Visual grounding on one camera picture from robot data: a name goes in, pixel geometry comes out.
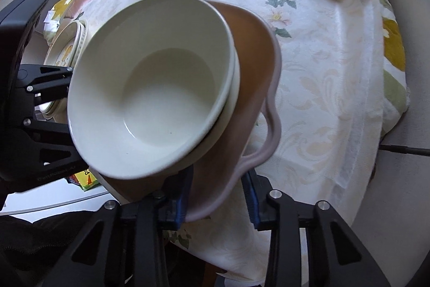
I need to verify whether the cream patterned tablecloth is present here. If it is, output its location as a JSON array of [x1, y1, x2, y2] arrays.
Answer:
[[72, 0, 385, 281]]

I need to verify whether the plain cream bowl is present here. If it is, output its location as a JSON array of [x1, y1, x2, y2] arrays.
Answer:
[[67, 0, 232, 178]]

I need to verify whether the yellow snack packet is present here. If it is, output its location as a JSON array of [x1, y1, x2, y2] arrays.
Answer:
[[69, 168, 99, 191]]

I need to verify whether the small plate with duck print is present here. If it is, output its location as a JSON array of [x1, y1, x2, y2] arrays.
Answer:
[[44, 21, 88, 70]]

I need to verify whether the floral blanket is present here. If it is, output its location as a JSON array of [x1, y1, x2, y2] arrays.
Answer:
[[44, 0, 410, 126]]

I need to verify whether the person's left hand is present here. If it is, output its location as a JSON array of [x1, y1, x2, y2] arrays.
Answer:
[[0, 210, 101, 277]]

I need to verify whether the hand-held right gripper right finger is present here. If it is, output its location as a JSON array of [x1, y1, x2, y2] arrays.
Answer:
[[243, 169, 392, 287]]

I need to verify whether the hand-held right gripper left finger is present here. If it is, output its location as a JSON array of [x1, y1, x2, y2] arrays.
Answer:
[[50, 169, 195, 287]]

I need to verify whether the cream bowl with heart print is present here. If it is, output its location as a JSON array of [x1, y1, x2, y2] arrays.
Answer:
[[188, 35, 242, 170]]

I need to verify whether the pink heart-shaped dish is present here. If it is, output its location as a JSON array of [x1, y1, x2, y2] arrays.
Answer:
[[111, 0, 282, 224]]

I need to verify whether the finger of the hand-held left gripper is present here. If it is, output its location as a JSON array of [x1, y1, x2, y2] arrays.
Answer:
[[20, 118, 83, 164], [18, 63, 73, 106]]

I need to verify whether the black rod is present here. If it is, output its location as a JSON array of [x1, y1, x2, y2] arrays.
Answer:
[[379, 145, 430, 155]]

